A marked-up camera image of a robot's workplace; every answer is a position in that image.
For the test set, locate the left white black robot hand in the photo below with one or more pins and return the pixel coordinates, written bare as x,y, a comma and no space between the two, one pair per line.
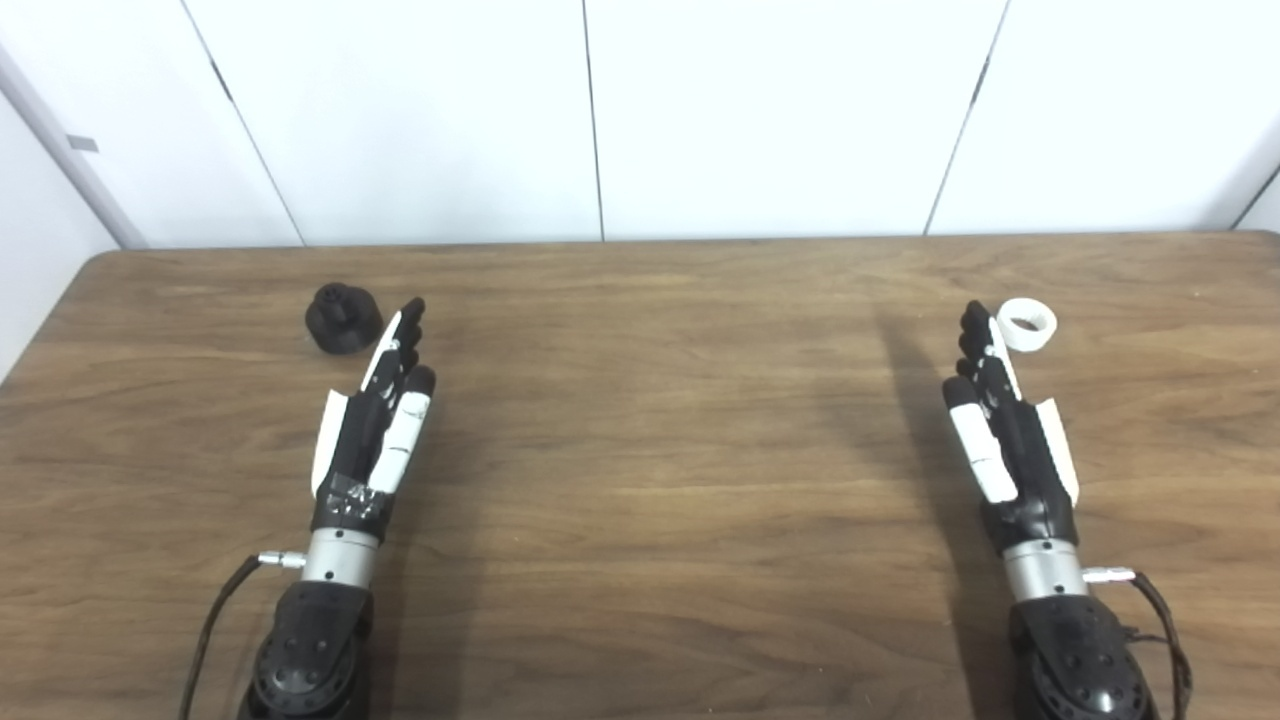
355,430

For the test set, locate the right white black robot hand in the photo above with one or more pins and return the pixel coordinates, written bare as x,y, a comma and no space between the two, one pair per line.
1030,470

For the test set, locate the round black part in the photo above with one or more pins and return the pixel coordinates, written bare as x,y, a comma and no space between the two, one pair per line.
343,322

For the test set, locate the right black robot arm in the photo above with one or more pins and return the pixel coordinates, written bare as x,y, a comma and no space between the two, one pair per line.
1075,660

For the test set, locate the grey wall corner strip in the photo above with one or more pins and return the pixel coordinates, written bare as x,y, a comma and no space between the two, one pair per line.
75,165

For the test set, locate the small grey wall tag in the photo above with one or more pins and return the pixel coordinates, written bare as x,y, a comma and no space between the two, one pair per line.
82,143

